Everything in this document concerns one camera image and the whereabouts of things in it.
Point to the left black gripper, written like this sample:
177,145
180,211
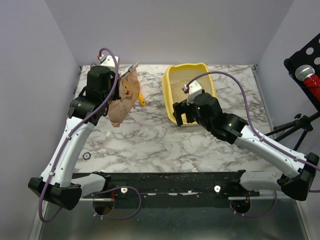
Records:
116,95

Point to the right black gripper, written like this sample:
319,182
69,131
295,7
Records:
180,113

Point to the pink cat litter bag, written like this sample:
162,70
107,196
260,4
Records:
129,90

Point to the orange plastic scoop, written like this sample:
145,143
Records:
141,100

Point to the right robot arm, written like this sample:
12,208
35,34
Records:
297,169

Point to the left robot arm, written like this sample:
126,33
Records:
56,184

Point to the red silver microphone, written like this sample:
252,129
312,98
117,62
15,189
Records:
307,75

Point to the black music stand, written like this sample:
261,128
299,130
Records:
284,98

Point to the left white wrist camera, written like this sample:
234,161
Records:
107,61

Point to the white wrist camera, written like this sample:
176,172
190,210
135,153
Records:
107,61
193,89

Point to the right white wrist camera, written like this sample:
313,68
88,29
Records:
193,89

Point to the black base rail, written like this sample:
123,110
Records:
174,189

